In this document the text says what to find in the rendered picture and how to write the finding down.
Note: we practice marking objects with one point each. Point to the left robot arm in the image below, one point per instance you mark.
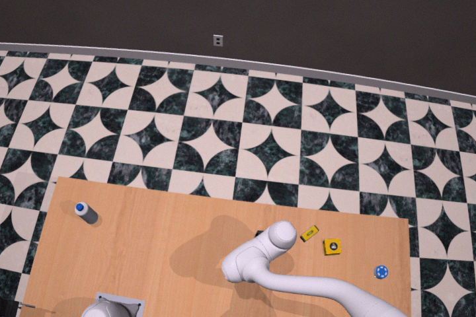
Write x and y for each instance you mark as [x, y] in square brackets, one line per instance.
[110, 309]

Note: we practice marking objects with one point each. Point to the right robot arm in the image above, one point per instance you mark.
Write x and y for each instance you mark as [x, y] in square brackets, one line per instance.
[250, 262]

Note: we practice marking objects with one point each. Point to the yellow pocket level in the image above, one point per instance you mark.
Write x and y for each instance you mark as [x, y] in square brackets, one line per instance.
[309, 233]

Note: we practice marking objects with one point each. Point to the grey bottle with blue cap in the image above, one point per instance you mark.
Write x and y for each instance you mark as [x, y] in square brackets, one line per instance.
[86, 213]

